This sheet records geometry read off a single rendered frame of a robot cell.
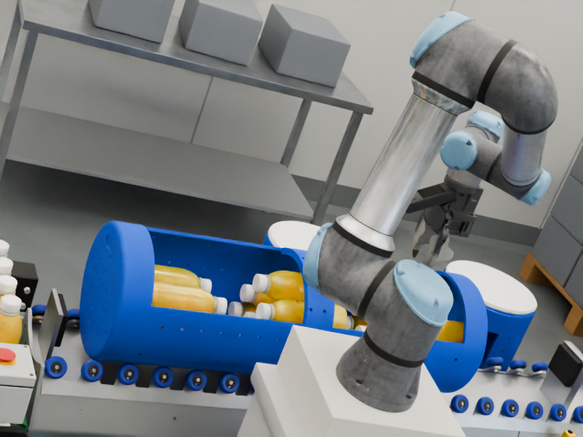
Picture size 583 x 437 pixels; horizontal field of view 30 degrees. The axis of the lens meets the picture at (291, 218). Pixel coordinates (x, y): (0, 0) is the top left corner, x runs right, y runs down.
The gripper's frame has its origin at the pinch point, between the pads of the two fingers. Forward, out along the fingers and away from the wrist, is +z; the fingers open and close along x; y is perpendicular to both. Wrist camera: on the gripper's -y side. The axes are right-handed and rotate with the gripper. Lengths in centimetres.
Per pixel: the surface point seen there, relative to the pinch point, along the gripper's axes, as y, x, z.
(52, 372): -75, -7, 32
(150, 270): -61, -5, 9
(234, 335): -41.3, -9.7, 18.3
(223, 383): -38, -7, 32
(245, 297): -32.8, 8.1, 19.5
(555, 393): 59, 3, 34
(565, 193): 265, 265, 80
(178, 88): 52, 327, 85
